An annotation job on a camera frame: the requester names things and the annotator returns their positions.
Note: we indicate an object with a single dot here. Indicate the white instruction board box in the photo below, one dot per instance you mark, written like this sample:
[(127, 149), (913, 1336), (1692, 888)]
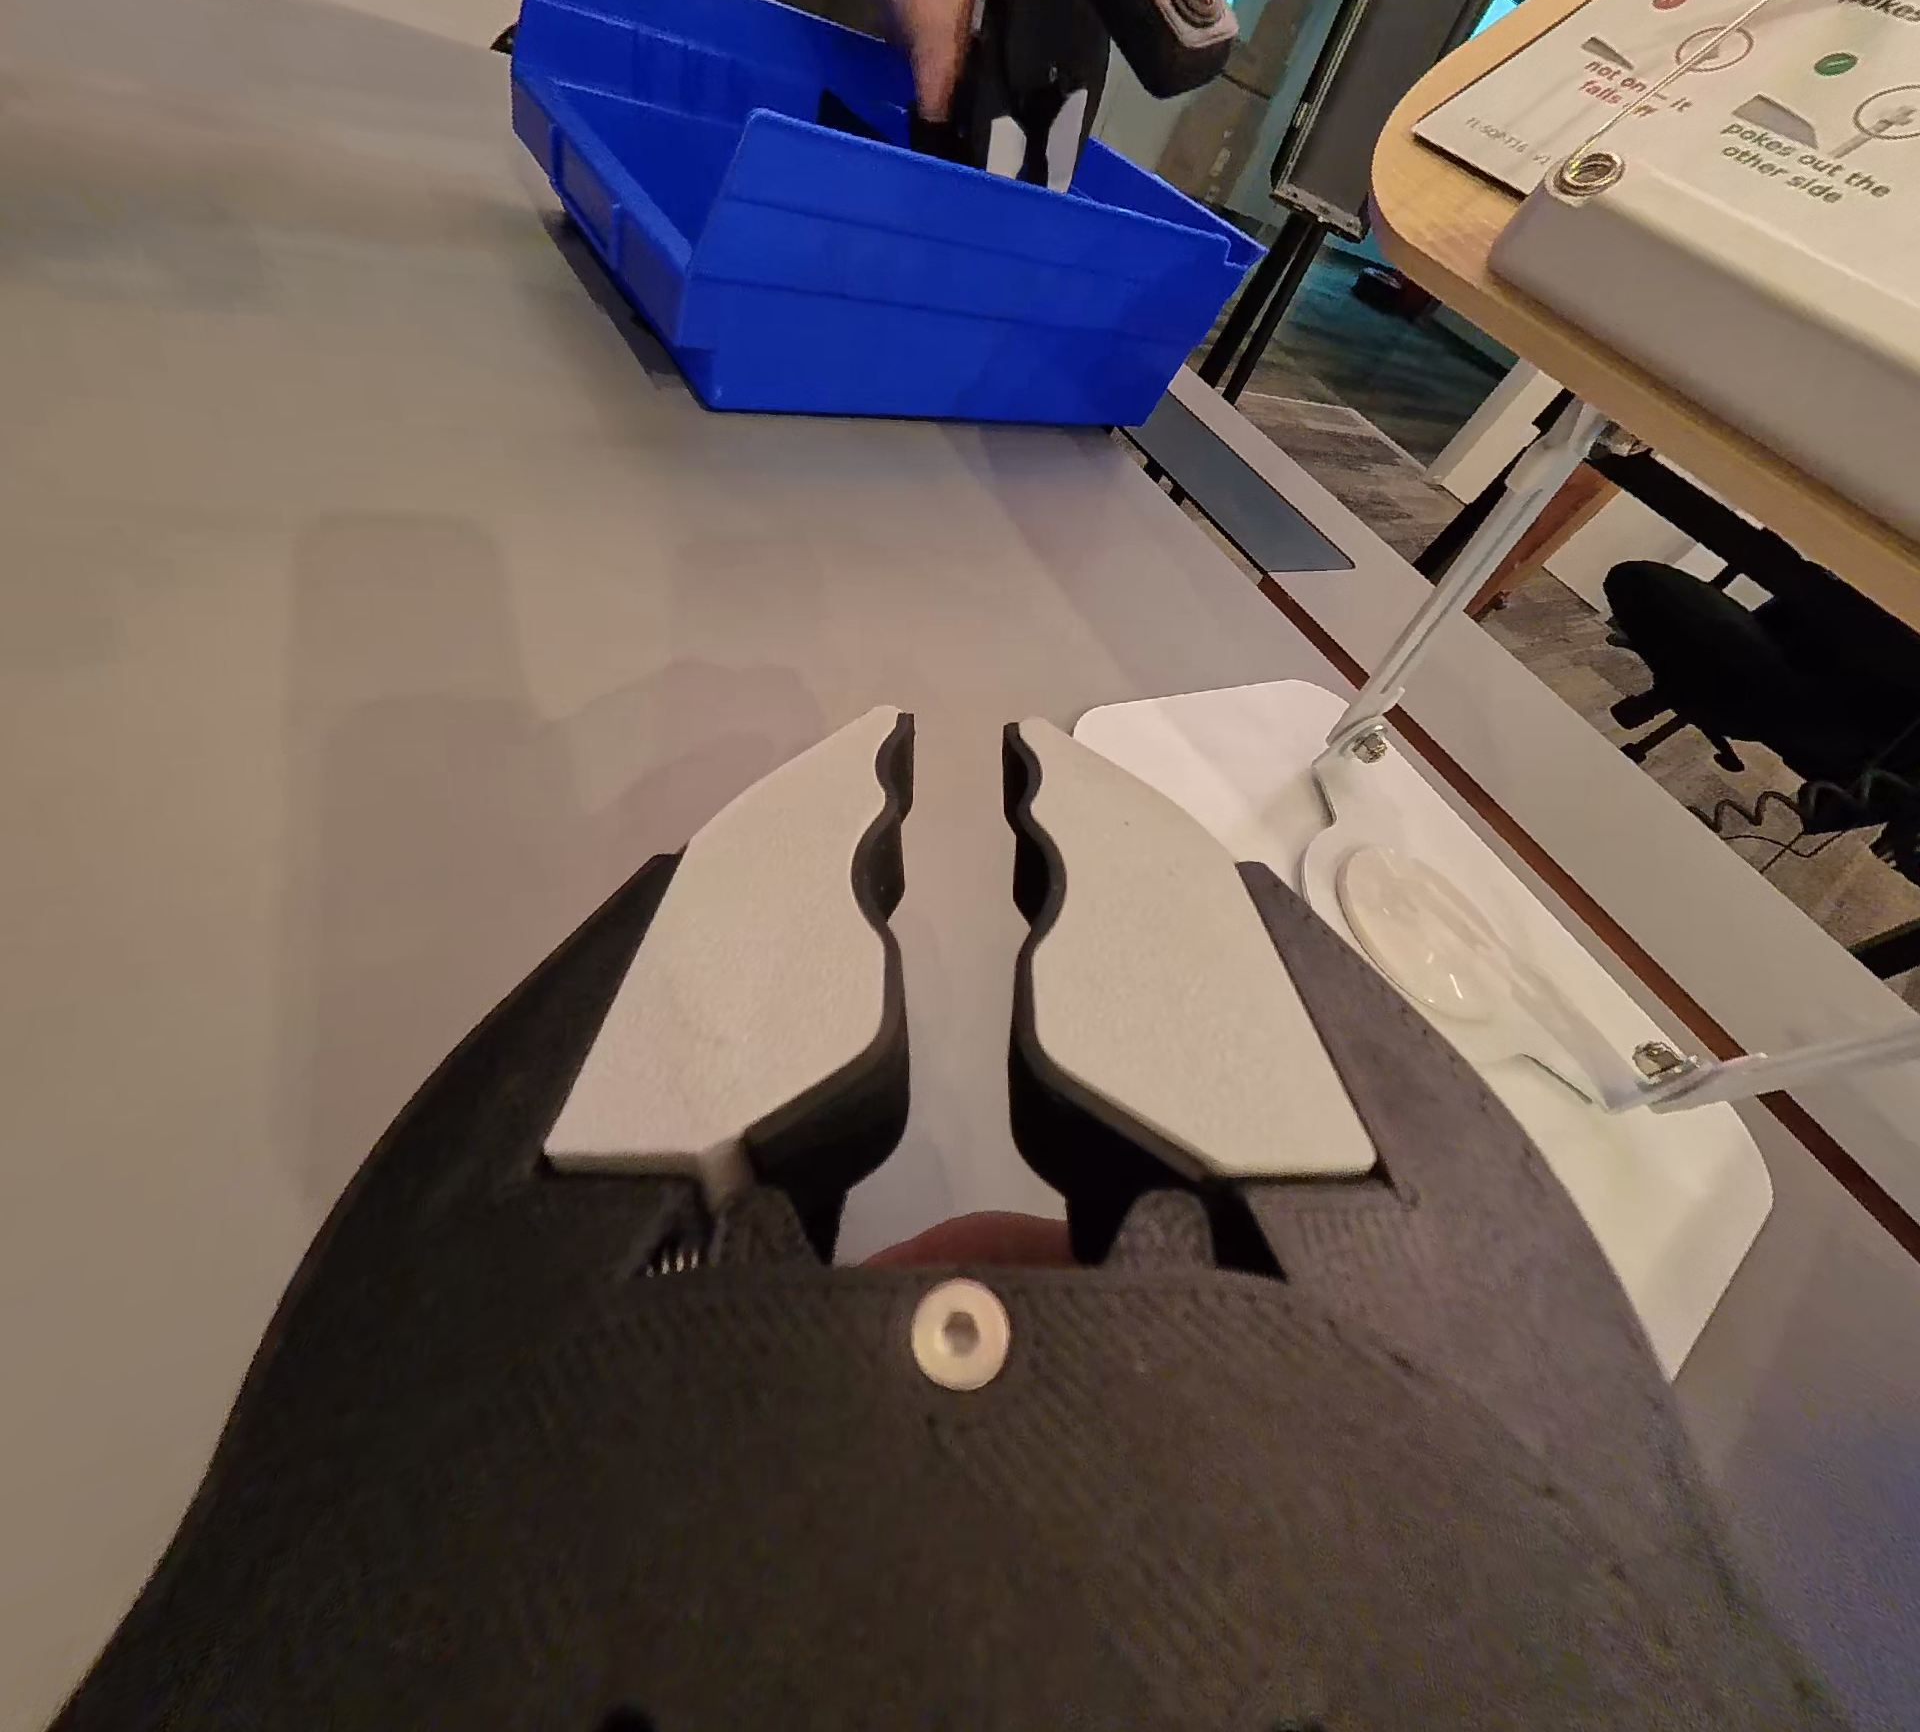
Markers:
[(1478, 262)]

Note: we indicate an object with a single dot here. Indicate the black office chair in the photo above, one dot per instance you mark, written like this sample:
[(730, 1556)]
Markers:
[(1724, 637)]

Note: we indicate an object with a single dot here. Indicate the round white disc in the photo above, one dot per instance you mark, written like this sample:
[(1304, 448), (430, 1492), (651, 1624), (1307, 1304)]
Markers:
[(1425, 930)]

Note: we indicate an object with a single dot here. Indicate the grey desk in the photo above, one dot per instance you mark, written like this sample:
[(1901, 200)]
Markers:
[(301, 562)]

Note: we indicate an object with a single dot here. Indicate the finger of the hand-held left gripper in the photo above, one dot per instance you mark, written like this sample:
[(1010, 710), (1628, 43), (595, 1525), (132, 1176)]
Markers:
[(1065, 135), (1002, 145)]

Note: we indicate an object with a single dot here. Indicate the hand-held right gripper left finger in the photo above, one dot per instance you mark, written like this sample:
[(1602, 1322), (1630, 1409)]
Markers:
[(750, 966)]

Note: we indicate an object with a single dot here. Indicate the black framed panel stand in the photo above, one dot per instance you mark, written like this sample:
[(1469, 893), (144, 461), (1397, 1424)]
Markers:
[(1411, 37)]

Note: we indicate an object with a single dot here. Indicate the printed instruction sheet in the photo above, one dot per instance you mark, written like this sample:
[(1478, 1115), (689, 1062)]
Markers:
[(1770, 112)]

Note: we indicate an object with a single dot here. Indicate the blue plastic bin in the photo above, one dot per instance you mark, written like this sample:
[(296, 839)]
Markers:
[(900, 292)]

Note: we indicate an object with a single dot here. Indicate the white metal stand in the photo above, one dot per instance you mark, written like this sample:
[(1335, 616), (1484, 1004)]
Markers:
[(1245, 772)]

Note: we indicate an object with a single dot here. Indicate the brown wooden leg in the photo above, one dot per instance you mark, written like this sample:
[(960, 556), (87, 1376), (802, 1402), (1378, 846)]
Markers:
[(1544, 532)]

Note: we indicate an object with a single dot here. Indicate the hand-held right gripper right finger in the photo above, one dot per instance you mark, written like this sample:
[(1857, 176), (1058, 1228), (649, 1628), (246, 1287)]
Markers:
[(1184, 996)]

